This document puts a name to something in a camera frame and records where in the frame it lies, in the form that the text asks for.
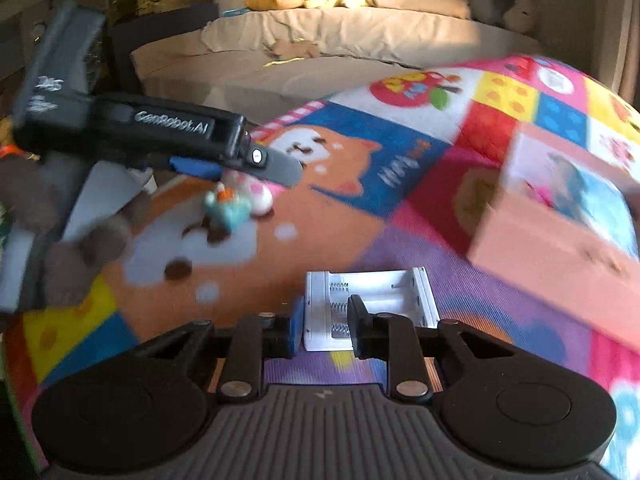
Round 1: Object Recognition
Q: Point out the colourful printed play mat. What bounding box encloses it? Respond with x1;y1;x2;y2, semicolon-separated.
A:
5;52;640;480

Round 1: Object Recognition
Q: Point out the orange cushion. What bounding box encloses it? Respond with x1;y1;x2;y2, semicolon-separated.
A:
245;0;306;11

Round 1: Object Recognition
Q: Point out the blue packet in plastic bag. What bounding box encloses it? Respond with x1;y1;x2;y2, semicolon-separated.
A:
542;152;638;256

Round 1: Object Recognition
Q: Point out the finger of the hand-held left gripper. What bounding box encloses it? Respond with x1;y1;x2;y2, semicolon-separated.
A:
169;144;305;190

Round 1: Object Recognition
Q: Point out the pink and teal toy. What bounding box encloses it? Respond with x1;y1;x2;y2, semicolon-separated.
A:
202;170;274;234

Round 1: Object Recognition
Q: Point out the grey plush toy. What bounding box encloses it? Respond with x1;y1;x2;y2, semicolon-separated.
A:
502;0;539;33
467;0;506;23

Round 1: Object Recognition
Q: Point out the person's left hand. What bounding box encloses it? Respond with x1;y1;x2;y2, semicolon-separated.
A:
0;157;151;311

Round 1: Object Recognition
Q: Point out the beige bed with pillows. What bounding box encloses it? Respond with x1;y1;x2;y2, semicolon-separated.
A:
130;7;601;126

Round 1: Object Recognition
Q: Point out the pink cardboard box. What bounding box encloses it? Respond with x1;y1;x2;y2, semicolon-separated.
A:
470;122;640;356

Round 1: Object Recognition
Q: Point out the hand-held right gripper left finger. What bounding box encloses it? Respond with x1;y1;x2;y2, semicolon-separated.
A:
135;296;307;403

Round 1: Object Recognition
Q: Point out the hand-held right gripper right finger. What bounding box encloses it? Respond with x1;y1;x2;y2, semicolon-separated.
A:
346;294;516;403

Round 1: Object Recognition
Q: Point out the white battery holder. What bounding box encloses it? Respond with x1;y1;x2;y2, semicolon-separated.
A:
304;269;441;352

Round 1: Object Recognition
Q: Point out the tan star-shaped plush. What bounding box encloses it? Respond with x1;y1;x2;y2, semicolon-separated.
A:
272;39;321;59

